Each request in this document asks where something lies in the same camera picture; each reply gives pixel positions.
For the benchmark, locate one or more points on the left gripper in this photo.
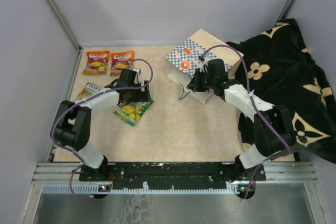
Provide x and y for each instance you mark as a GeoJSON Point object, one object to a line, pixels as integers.
{"type": "Point", "coordinates": [142, 96]}

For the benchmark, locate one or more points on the black floral blanket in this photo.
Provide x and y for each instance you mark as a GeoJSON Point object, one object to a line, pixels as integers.
{"type": "Point", "coordinates": [280, 70]}

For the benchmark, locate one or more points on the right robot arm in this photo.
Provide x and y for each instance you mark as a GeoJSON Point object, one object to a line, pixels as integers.
{"type": "Point", "coordinates": [272, 131]}

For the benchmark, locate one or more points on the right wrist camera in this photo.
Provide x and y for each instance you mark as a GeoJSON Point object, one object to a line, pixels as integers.
{"type": "Point", "coordinates": [203, 65]}

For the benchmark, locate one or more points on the green candy bag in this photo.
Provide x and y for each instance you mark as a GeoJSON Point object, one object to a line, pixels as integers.
{"type": "Point", "coordinates": [132, 112]}
{"type": "Point", "coordinates": [88, 90]}

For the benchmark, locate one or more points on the blue checkered paper bag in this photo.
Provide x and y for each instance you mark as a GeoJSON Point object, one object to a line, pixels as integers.
{"type": "Point", "coordinates": [182, 61]}

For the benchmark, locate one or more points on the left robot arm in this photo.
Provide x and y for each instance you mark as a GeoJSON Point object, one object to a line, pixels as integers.
{"type": "Point", "coordinates": [72, 124]}

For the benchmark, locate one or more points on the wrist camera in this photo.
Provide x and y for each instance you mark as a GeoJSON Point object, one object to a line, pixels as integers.
{"type": "Point", "coordinates": [137, 75]}
{"type": "Point", "coordinates": [203, 65]}

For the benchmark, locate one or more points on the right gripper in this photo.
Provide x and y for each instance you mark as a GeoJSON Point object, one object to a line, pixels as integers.
{"type": "Point", "coordinates": [194, 84]}

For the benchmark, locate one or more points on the orange candy bag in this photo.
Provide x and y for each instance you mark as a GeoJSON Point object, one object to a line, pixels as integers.
{"type": "Point", "coordinates": [97, 62]}
{"type": "Point", "coordinates": [120, 60]}

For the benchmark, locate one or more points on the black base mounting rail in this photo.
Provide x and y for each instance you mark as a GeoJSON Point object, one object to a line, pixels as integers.
{"type": "Point", "coordinates": [203, 176]}

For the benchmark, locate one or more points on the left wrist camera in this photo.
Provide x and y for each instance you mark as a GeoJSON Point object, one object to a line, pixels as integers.
{"type": "Point", "coordinates": [137, 75]}

